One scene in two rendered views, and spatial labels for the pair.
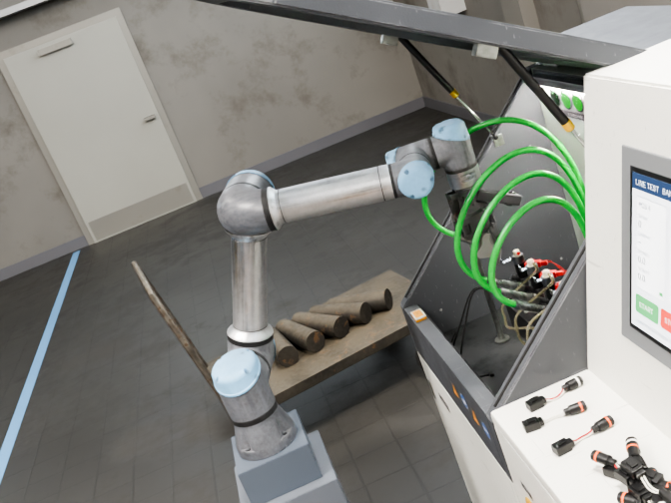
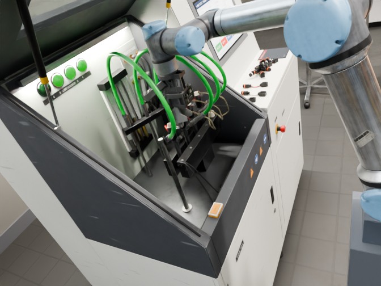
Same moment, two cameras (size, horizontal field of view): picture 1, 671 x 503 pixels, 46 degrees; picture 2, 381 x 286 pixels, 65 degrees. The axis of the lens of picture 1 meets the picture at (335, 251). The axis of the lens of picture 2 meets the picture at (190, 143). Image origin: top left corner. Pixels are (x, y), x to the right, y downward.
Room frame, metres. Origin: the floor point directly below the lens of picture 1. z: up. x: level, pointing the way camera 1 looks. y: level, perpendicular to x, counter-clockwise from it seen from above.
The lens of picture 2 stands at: (2.42, 0.26, 1.64)
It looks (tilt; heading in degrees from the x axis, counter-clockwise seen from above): 33 degrees down; 220
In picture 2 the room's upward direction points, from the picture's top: 18 degrees counter-clockwise
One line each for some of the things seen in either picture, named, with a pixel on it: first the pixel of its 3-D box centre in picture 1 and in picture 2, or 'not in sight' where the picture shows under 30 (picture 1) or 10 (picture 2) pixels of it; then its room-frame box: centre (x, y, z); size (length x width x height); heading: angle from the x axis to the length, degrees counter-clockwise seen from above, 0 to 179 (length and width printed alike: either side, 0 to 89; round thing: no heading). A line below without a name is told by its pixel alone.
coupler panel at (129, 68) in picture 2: not in sight; (140, 76); (1.50, -0.68, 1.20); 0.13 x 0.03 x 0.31; 4
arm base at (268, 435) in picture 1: (260, 423); not in sight; (1.69, 0.32, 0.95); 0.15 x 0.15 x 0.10
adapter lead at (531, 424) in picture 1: (554, 415); (253, 93); (1.24, -0.27, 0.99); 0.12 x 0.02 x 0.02; 88
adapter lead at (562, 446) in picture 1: (583, 434); (255, 84); (1.16, -0.29, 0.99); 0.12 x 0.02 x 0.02; 101
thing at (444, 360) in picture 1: (455, 376); (241, 181); (1.70, -0.17, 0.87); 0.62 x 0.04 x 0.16; 4
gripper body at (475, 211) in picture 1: (471, 210); (175, 88); (1.71, -0.33, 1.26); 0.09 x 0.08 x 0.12; 94
